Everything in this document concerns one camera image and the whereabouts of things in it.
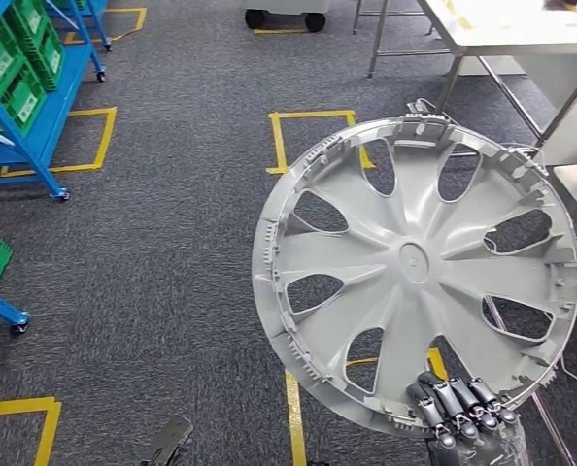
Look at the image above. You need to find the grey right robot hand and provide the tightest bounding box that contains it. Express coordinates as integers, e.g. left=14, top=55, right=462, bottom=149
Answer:
left=406, top=371, right=533, bottom=466

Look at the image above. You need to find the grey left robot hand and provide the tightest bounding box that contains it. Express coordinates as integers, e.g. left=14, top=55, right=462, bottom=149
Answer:
left=139, top=415, right=194, bottom=466

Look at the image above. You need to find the grey plastic wheel hubcap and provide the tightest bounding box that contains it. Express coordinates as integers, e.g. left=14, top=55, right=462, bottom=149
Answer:
left=250, top=114, right=577, bottom=439

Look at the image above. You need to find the grey floor power strip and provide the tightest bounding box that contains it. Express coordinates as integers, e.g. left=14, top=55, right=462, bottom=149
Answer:
left=407, top=97, right=449, bottom=120

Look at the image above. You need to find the white table end panel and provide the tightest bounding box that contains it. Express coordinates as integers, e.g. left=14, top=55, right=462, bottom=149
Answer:
left=512, top=54, right=577, bottom=167

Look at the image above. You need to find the yellow tape on table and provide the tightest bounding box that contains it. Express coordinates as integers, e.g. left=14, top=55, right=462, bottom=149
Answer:
left=443, top=0, right=474, bottom=30

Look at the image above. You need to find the steel frame table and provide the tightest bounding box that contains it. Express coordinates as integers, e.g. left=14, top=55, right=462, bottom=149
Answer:
left=352, top=0, right=577, bottom=150

